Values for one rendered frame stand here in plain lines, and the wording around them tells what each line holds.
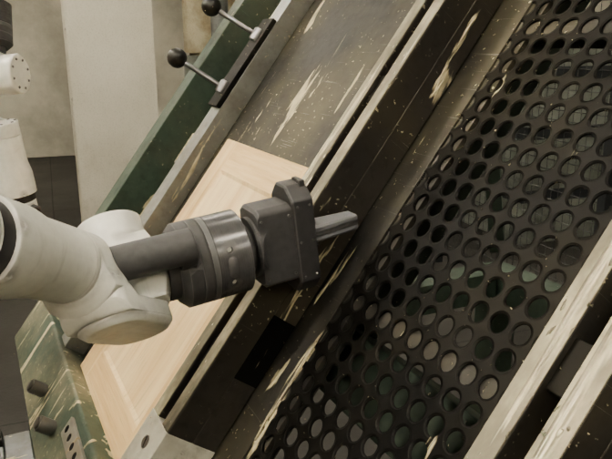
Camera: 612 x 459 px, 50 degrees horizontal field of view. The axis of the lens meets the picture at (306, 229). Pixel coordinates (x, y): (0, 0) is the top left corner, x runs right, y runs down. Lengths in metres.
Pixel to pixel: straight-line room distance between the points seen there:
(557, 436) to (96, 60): 4.64
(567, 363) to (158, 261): 0.35
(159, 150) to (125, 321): 0.94
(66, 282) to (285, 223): 0.24
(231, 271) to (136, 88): 4.34
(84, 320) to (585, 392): 0.39
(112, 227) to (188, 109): 0.88
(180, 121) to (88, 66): 3.44
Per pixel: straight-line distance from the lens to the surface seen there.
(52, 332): 1.40
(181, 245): 0.62
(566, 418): 0.45
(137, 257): 0.61
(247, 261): 0.66
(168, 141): 1.51
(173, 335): 1.01
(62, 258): 0.53
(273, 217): 0.68
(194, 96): 1.52
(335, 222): 0.73
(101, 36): 4.93
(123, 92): 4.95
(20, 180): 1.24
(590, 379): 0.45
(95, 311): 0.59
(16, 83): 1.20
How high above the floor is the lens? 1.45
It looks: 16 degrees down
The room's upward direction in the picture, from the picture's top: straight up
